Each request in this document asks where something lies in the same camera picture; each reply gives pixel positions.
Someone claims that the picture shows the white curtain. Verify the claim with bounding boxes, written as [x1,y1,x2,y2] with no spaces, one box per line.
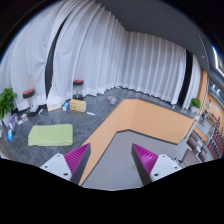
[0,0,202,112]

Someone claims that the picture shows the green potted plant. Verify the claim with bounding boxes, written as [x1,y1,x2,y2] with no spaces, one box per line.
[0,88,17,127]
[190,98,201,113]

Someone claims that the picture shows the small blue white box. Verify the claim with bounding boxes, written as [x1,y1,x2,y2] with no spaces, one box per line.
[62,102,69,111]

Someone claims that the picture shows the left red black stool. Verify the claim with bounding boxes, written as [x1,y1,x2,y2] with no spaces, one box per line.
[23,89,38,113]

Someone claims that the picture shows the yellow cardboard box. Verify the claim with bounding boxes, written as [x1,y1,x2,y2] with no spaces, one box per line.
[69,99,86,112]

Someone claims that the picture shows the small pink container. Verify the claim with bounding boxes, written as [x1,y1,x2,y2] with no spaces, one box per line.
[108,96,117,105]

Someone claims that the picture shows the purple book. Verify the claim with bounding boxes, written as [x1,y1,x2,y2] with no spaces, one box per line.
[9,113,18,130]

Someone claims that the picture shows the blue small packet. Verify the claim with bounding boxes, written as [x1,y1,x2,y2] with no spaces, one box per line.
[7,129,13,140]

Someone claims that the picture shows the green folded towel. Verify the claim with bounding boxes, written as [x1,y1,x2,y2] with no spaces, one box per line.
[28,124,73,146]

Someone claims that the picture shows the left green potted plant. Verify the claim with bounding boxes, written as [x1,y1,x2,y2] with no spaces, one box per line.
[0,88,17,127]

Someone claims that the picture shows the red black stool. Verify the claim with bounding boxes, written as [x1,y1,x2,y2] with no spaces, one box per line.
[23,89,38,113]
[73,80,84,100]

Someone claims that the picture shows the brown chair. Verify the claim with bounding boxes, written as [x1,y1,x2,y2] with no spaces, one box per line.
[187,132,202,150]

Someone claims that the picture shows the right red black stool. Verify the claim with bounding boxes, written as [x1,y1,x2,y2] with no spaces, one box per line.
[73,80,84,100]

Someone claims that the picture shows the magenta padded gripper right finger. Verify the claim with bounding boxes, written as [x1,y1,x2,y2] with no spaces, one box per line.
[130,143,183,186]

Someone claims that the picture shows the right green potted plant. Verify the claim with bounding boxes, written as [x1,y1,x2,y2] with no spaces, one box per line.
[190,98,201,113]

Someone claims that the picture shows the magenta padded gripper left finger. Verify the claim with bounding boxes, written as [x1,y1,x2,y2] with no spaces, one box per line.
[39,142,92,186]

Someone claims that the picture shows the white orange box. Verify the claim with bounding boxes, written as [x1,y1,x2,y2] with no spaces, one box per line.
[47,100,62,112]

